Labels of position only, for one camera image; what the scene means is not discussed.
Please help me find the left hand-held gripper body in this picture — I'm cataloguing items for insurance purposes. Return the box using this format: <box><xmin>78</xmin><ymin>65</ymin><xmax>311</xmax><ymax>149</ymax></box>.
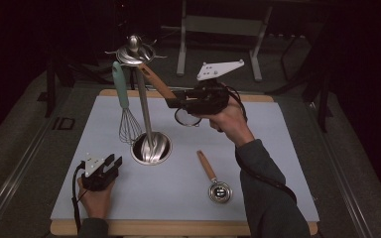
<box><xmin>78</xmin><ymin>152</ymin><xmax>120</xmax><ymax>192</ymax></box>

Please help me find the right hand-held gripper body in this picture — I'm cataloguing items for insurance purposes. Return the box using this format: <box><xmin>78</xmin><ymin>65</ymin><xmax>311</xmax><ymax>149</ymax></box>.
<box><xmin>185</xmin><ymin>59</ymin><xmax>246</xmax><ymax>117</ymax></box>

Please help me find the small strainer with wooden handle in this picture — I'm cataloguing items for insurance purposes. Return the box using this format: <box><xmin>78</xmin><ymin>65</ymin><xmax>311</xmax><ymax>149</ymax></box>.
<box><xmin>138</xmin><ymin>62</ymin><xmax>203</xmax><ymax>129</ymax></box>

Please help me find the steel utensil rack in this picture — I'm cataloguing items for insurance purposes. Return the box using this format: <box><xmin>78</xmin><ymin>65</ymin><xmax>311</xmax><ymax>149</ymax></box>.
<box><xmin>104</xmin><ymin>34</ymin><xmax>174</xmax><ymax>167</ymax></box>

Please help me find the whisk with mint handle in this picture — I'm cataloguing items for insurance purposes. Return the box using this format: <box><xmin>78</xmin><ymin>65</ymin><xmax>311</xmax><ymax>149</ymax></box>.
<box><xmin>111</xmin><ymin>60</ymin><xmax>144</xmax><ymax>147</ymax></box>

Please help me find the person's left hand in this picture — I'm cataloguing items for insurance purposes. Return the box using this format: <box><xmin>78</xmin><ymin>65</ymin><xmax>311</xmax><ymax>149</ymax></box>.
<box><xmin>76</xmin><ymin>178</ymin><xmax>117</xmax><ymax>220</ymax></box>

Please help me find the person's right hand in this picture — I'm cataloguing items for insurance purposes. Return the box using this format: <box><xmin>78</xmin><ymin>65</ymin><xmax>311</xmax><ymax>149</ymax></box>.
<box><xmin>197</xmin><ymin>82</ymin><xmax>256</xmax><ymax>149</ymax></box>

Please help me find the white table mat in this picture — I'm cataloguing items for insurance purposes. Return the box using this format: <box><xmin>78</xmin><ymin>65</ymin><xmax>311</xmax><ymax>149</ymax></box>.
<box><xmin>50</xmin><ymin>95</ymin><xmax>320</xmax><ymax>223</ymax></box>

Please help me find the black stand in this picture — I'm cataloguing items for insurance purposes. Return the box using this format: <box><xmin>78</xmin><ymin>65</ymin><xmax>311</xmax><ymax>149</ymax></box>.
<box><xmin>265</xmin><ymin>29</ymin><xmax>334</xmax><ymax>134</ymax></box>
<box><xmin>37</xmin><ymin>49</ymin><xmax>115</xmax><ymax>119</ymax></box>

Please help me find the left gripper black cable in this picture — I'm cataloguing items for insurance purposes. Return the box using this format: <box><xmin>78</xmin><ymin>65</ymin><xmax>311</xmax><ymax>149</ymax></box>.
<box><xmin>70</xmin><ymin>161</ymin><xmax>87</xmax><ymax>233</ymax></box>

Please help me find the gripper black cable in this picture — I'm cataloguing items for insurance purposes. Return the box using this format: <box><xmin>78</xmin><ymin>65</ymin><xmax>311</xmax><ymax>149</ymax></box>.
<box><xmin>70</xmin><ymin>161</ymin><xmax>87</xmax><ymax>233</ymax></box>
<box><xmin>222</xmin><ymin>83</ymin><xmax>299</xmax><ymax>206</ymax></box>

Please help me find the egg separator with wooden handle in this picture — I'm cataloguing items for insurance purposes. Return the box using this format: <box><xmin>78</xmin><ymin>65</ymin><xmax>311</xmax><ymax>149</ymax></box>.
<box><xmin>196</xmin><ymin>150</ymin><xmax>234</xmax><ymax>204</ymax></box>

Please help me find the grey metal frame stand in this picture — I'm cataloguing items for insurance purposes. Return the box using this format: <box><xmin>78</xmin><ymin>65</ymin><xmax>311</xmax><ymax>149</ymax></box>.
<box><xmin>160</xmin><ymin>0</ymin><xmax>274</xmax><ymax>83</ymax></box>

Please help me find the metal floor rail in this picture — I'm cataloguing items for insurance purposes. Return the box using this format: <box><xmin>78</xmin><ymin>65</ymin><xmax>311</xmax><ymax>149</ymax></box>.
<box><xmin>0</xmin><ymin>88</ymin><xmax>72</xmax><ymax>238</ymax></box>
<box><xmin>306</xmin><ymin>98</ymin><xmax>375</xmax><ymax>238</ymax></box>

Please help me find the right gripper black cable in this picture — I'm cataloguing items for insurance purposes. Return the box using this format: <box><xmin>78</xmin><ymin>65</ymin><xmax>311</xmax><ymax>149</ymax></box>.
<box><xmin>222</xmin><ymin>83</ymin><xmax>299</xmax><ymax>206</ymax></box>

